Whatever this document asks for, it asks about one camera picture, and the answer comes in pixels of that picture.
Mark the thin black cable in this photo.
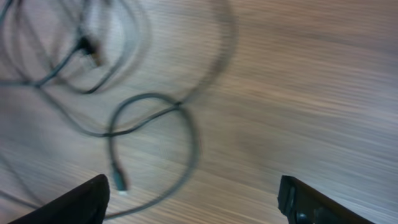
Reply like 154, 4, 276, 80
0, 0, 239, 139

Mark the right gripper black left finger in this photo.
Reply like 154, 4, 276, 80
10, 174, 110, 224

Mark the black USB cable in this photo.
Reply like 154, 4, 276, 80
104, 93, 201, 221
0, 0, 153, 96

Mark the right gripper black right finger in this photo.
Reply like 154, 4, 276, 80
277, 175, 373, 224

